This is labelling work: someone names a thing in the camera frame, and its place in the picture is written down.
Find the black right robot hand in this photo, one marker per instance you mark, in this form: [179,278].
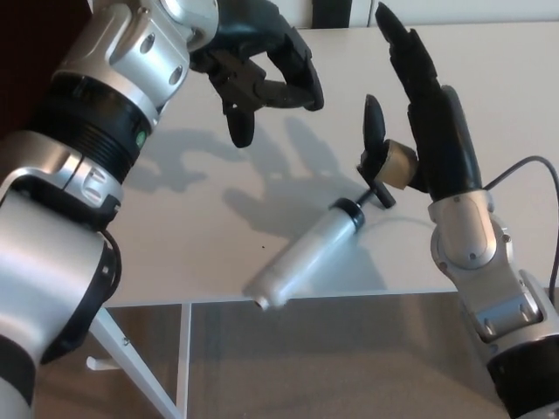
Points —
[445,144]

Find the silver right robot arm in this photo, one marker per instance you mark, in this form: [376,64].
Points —
[471,235]

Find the white metal desk leg frame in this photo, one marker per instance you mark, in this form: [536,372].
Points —
[140,375]

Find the dark brown cabinet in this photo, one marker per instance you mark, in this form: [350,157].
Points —
[30,57]

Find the white hook peg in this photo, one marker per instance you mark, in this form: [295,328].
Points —
[101,364]

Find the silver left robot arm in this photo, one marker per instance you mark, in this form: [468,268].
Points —
[131,57]

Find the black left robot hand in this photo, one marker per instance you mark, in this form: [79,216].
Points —
[257,26]

